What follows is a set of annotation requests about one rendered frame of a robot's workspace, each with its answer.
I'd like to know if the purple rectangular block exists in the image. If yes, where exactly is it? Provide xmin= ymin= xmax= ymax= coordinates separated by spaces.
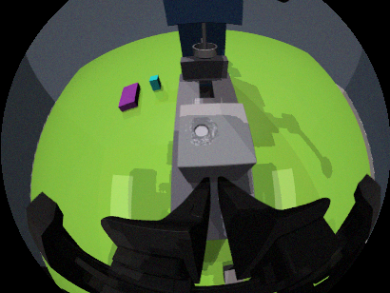
xmin=118 ymin=82 xmax=140 ymax=112

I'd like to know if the small teal block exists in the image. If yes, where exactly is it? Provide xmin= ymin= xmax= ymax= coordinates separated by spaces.
xmin=149 ymin=75 xmax=161 ymax=90

